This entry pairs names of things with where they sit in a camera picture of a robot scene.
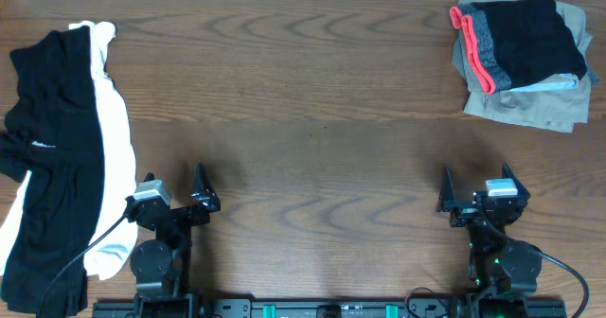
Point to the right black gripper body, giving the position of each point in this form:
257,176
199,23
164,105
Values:
464,215

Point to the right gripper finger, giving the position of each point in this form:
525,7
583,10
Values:
508,174
446,198

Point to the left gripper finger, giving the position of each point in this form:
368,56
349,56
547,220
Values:
149,177
202,190

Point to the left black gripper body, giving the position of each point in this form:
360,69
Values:
194,220

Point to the white t-shirt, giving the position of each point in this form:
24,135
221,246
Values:
108,257

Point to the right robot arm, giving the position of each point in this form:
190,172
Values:
504,270

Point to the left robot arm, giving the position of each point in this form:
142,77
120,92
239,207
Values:
161,265

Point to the khaki folded garment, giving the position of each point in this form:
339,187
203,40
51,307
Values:
551,110

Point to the black t-shirt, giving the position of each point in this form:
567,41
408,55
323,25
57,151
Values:
54,129

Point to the light blue folded garment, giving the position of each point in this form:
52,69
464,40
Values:
555,82

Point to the black mounting rail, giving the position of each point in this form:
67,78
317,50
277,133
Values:
414,307

